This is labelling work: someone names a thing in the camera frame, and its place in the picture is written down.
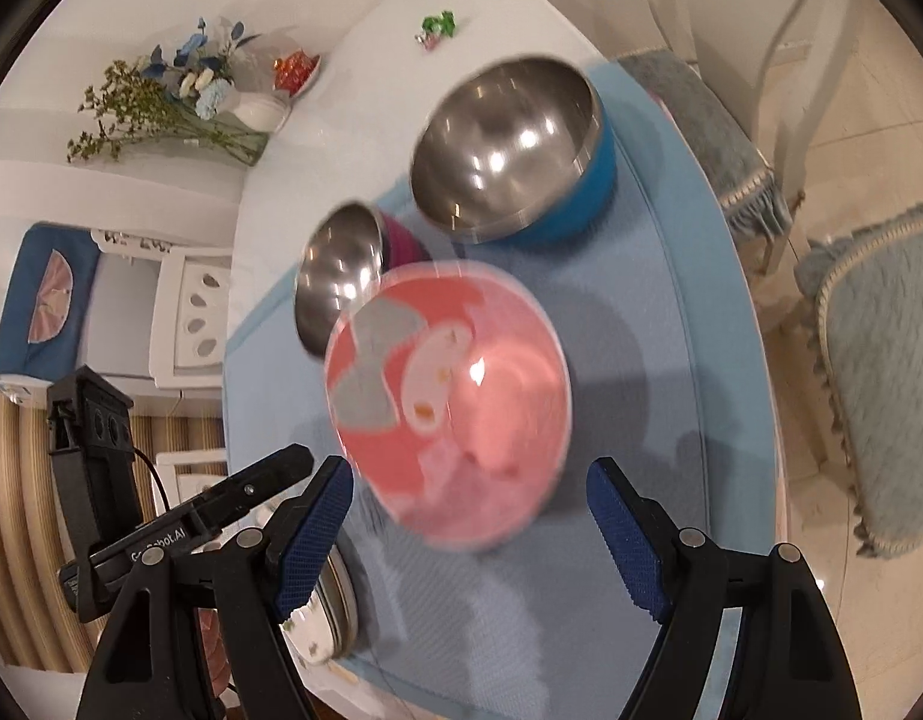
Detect green glass vase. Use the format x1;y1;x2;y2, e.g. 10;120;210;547
64;58;273;169

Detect steel bowl blue outside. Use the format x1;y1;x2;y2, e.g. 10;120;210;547
408;55;616;245

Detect pink patterned bowl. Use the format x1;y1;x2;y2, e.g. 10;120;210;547
323;260;572;551

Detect white refrigerator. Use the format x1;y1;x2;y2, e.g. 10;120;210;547
0;223;221;418

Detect light blue placemat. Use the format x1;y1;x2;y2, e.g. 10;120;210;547
220;58;779;720

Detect white chair near left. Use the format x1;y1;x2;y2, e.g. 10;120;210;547
152;447;229;515

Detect white ceramic vase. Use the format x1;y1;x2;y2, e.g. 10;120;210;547
227;89;290;135

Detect blue artificial flowers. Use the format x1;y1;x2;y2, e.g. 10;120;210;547
139;18;260;122

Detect green wrapped candy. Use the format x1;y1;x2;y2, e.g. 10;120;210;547
414;10;458;52

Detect white chair far left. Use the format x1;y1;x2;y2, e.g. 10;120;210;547
149;247;232;390

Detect blue cushioned chair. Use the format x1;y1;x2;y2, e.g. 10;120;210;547
619;0;859;277
795;203;923;559

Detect steel bowl magenta outside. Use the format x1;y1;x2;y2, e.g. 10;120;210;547
294;200;430;359

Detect red lidded cup on saucer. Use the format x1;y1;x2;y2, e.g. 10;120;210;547
272;50;322;98

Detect large hexagonal tree plate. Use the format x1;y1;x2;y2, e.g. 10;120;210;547
283;546;359;668

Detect white chair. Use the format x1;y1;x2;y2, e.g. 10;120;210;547
152;447;229;515
149;247;232;390

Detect blue fridge cover cloth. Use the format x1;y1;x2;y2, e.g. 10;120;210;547
0;223;100;382

